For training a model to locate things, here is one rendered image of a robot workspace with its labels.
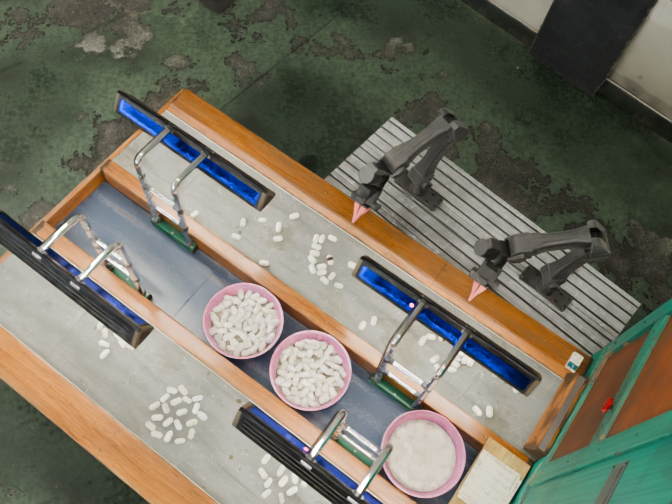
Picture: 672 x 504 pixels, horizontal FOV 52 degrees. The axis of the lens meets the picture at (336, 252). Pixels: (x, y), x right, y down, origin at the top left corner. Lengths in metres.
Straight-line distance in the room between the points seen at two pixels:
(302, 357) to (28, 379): 0.87
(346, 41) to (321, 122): 0.57
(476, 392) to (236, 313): 0.84
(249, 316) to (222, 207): 0.43
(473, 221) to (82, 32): 2.45
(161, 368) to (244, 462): 0.41
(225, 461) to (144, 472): 0.24
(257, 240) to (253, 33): 1.81
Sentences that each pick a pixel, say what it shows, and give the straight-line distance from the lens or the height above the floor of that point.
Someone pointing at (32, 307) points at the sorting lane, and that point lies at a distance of 2.50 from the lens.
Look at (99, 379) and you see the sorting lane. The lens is 2.36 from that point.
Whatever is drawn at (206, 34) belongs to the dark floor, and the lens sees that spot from 4.03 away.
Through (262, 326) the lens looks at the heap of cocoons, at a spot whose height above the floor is 0.74.
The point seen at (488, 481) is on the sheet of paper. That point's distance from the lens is 2.26.
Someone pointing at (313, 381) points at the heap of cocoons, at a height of 0.73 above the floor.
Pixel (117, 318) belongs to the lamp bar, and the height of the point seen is 1.10.
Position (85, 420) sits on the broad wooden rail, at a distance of 2.31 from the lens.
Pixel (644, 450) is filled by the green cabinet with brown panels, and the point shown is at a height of 1.57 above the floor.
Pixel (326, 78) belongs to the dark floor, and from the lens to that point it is 3.82.
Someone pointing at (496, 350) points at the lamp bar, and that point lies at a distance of 2.00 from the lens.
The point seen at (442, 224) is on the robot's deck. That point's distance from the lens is 2.65.
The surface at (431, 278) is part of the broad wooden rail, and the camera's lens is 2.42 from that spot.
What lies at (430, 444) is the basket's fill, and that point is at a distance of 2.29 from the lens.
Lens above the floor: 2.94
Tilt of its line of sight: 64 degrees down
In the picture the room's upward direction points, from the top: 9 degrees clockwise
